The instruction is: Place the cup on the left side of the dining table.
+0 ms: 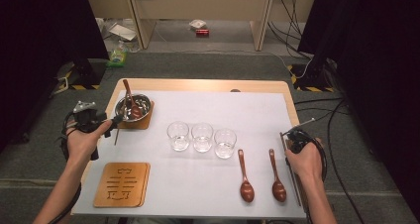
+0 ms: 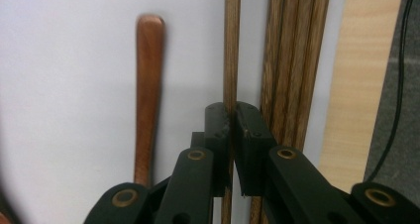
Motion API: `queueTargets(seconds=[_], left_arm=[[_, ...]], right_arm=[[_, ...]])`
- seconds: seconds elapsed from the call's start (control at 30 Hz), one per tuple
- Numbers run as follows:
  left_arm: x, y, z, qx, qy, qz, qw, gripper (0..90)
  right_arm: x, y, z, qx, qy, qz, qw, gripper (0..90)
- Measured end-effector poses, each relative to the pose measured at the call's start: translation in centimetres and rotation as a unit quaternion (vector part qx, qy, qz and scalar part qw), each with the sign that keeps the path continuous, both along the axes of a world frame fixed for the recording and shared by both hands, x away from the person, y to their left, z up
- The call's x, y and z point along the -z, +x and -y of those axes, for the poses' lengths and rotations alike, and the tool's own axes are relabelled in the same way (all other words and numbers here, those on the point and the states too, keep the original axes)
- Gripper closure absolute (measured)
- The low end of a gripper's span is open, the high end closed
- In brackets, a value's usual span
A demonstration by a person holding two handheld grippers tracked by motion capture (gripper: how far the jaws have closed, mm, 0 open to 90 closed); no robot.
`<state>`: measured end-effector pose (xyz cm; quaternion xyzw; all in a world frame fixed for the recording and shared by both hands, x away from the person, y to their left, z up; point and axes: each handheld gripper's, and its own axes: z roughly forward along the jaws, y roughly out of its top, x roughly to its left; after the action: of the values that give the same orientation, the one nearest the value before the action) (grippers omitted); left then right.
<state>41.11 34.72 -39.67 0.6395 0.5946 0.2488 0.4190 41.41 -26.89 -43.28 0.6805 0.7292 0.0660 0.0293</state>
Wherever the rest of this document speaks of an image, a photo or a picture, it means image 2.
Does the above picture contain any reddish wooden spoon handle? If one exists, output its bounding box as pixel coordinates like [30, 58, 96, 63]
[133, 14, 166, 188]

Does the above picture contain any long black floor cable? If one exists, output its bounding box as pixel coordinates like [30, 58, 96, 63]
[365, 0, 419, 183]

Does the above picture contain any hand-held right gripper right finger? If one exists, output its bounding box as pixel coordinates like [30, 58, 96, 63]
[235, 100, 277, 197]

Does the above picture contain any bundle of wooden chopsticks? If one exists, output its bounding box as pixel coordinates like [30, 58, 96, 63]
[249, 0, 333, 224]

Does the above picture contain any single brown chopstick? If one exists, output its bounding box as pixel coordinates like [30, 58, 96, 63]
[220, 0, 243, 224]

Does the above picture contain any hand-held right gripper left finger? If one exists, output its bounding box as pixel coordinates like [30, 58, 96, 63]
[191, 101, 232, 197]

